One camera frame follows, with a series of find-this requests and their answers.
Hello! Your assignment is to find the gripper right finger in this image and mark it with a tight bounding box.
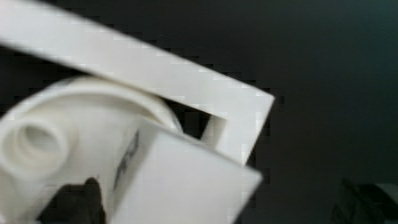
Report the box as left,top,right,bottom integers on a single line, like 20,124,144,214
331,179,398,224

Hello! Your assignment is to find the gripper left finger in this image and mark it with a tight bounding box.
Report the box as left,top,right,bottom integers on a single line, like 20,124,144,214
38,178,107,224

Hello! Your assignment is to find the white stool leg with tag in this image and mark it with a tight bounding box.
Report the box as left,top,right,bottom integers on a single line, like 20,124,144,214
109,120,263,224

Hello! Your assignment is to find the white round stool seat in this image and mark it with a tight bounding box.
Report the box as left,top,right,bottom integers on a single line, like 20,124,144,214
0,76,182,224

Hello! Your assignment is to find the white right rail wall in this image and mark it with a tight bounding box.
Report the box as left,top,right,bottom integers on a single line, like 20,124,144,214
201,88,274,164

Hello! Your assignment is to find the white rail wall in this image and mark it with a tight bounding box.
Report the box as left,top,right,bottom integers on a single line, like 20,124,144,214
0,0,272,125
201,88,274,164

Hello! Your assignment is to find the white front rail wall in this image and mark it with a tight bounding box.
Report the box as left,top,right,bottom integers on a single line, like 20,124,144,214
0,0,272,125

